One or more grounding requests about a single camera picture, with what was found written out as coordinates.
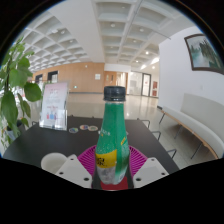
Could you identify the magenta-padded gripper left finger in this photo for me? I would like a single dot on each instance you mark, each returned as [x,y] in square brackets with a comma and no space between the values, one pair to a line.
[86,161]

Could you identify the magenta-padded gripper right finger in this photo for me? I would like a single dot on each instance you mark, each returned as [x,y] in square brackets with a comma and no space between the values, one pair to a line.
[137,163]

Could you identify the green plastic drink bottle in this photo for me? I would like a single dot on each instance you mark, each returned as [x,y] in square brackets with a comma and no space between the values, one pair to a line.
[112,133]

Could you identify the flat round red coaster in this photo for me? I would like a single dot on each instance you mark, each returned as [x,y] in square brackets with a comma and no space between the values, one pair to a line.
[115,186]

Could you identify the white patterned mug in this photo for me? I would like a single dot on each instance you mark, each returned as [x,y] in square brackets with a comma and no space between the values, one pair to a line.
[53,161]

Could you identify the small round printed badge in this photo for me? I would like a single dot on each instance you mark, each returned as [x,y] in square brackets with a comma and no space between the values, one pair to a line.
[93,128]
[84,127]
[73,130]

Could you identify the clear acrylic sign stand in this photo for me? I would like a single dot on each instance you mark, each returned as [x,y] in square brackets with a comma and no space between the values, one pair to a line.
[54,105]

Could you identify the dark-framed glass door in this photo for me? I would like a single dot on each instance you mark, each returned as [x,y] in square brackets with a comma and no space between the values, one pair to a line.
[146,85]

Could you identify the green leafy potted plant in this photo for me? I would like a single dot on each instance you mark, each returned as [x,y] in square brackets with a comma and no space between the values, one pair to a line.
[15,76]

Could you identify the dark-framed landscape painting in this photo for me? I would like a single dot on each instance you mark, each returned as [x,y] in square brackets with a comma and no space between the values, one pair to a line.
[206,53]

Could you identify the recessed ceiling lights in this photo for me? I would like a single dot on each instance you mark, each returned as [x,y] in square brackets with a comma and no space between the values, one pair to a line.
[112,25]

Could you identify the long white wall bench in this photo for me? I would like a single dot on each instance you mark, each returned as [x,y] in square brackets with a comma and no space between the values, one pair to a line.
[200,123]

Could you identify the red wall poster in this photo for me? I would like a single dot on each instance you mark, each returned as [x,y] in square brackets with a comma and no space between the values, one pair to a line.
[155,88]

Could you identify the white wall notice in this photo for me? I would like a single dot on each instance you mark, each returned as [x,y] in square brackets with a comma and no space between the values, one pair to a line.
[97,77]

